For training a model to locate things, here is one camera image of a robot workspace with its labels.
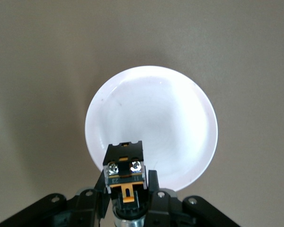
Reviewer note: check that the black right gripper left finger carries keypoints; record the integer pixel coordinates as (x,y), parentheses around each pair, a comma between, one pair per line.
(85,205)

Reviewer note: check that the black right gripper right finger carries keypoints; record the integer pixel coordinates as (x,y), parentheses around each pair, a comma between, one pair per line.
(165,208)

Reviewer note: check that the orange black push-button switch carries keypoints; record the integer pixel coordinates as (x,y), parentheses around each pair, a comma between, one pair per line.
(123,153)

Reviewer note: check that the pale pink round plate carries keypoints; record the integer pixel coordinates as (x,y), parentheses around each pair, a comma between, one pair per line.
(156,118)

